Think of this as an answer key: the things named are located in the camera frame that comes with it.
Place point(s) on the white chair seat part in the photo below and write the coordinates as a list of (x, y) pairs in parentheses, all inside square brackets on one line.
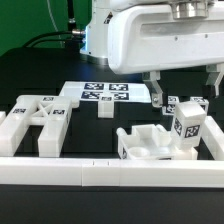
[(150, 142)]

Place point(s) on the white front rail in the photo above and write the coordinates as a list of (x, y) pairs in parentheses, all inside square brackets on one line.
[(111, 172)]

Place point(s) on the white right side rail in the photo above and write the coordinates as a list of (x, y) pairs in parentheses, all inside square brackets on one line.
[(212, 140)]

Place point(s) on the white rail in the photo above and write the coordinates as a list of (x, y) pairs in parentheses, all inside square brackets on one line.
[(212, 140), (111, 172)]

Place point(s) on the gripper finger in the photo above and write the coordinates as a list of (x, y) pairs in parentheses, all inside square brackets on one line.
[(215, 76)]

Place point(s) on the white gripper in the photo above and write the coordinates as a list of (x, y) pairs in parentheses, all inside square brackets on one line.
[(154, 36)]

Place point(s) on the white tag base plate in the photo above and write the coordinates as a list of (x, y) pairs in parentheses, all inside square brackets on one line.
[(90, 91)]

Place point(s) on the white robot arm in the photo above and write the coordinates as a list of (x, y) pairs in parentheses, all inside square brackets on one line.
[(96, 32)]

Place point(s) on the white chair backrest frame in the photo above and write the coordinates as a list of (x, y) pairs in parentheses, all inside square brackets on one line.
[(53, 113)]

